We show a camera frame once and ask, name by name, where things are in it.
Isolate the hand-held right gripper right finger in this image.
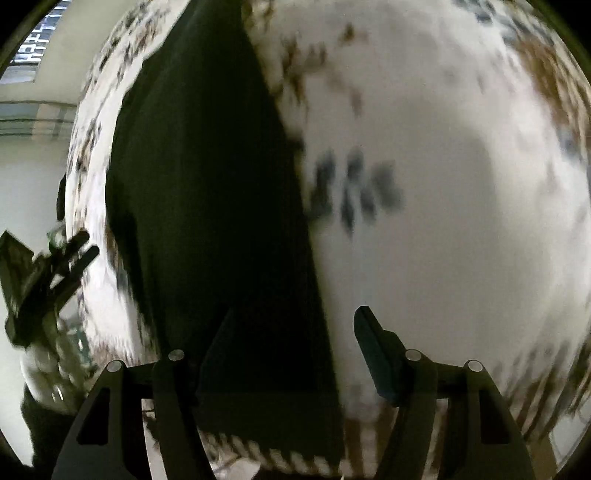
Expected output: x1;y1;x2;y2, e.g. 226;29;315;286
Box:
353;305;537;480

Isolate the window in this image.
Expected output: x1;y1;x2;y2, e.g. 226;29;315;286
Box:
0;0;75;85

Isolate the person's left forearm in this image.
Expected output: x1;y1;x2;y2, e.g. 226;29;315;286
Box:
21;385;77;469

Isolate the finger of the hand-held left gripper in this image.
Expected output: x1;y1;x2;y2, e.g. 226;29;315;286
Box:
46;246;100;301
48;230;91;266

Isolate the white printed blanket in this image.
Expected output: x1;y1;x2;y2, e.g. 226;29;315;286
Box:
65;0;591;480

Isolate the black garment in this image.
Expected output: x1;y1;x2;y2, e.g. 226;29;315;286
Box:
105;0;348;477

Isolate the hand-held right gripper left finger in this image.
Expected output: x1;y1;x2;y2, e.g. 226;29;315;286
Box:
51;308;237;480

